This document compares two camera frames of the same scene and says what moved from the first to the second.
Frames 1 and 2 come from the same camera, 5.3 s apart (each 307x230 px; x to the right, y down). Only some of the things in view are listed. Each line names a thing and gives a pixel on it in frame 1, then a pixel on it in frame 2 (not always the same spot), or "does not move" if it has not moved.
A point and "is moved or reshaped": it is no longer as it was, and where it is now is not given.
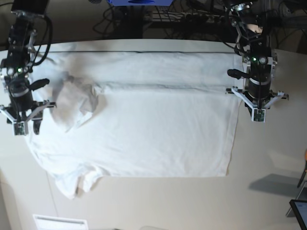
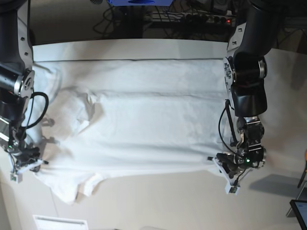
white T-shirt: (136, 114) is moved or reshaped
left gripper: (22, 107) to (24, 158)
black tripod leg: (302, 177) does not move
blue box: (139, 3) does not move
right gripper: (257, 94) to (232, 164)
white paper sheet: (45, 222) does not move
